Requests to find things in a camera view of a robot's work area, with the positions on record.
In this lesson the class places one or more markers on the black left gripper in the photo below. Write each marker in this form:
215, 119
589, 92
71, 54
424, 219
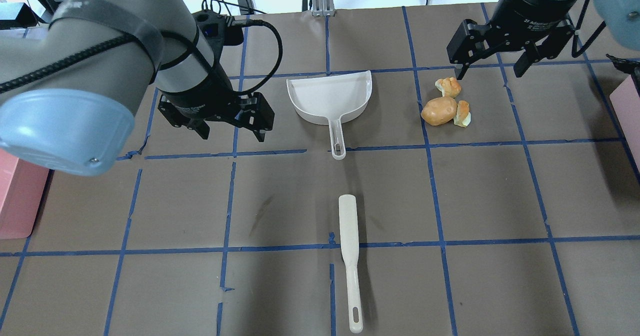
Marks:
196, 97

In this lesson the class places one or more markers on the torn bread piece upper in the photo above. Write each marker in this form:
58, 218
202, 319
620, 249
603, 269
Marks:
448, 86

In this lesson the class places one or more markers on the torn bread piece lower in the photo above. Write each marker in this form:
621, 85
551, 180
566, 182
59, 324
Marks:
462, 116

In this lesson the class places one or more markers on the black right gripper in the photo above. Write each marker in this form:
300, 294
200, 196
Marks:
532, 6

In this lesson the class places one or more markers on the pink plastic bin left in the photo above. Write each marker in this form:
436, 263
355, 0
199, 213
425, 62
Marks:
22, 185

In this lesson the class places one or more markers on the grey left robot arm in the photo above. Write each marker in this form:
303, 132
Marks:
68, 101

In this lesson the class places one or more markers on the torn bread piece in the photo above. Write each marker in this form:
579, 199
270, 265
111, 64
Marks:
448, 86
462, 116

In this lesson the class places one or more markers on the white plastic dustpan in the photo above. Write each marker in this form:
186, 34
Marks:
332, 101

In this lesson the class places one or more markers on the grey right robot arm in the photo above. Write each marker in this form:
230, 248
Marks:
621, 17

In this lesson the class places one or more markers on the white hand brush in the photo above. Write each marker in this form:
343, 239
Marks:
350, 250

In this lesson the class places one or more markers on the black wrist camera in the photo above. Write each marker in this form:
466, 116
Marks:
219, 30

